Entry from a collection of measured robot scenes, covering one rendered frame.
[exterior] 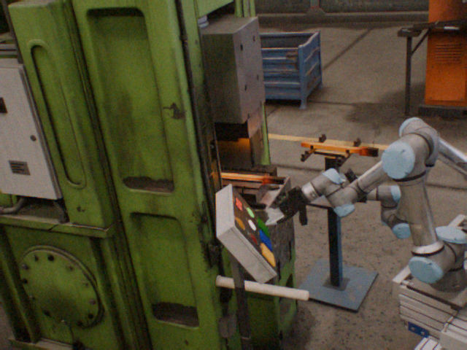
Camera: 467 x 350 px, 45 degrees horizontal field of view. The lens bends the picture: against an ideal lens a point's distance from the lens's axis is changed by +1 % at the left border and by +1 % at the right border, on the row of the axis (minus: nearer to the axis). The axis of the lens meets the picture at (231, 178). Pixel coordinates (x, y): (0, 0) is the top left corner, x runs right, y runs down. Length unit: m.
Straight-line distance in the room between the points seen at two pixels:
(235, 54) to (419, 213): 0.98
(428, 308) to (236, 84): 1.21
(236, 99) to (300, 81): 4.02
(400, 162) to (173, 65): 0.93
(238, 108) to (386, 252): 1.87
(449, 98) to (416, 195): 4.12
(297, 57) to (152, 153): 4.05
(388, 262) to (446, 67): 2.70
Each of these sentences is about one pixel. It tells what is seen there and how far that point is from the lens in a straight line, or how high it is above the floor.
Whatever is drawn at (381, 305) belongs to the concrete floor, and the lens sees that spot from 3.54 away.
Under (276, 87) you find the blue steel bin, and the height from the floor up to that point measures 0.23.
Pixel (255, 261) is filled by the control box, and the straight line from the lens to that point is 2.14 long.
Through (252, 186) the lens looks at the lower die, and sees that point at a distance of 2.75.
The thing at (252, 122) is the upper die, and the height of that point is 1.33.
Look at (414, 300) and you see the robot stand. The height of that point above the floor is 0.72.
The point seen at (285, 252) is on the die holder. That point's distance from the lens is 3.05.
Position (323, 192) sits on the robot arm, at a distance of 2.29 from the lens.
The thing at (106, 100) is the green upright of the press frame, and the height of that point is 1.54.
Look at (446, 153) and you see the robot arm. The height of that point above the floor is 1.16.
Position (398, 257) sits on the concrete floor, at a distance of 3.93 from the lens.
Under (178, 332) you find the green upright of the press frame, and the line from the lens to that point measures 3.02.
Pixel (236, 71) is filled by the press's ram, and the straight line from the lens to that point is 2.42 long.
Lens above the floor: 2.27
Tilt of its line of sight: 27 degrees down
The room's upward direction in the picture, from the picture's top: 7 degrees counter-clockwise
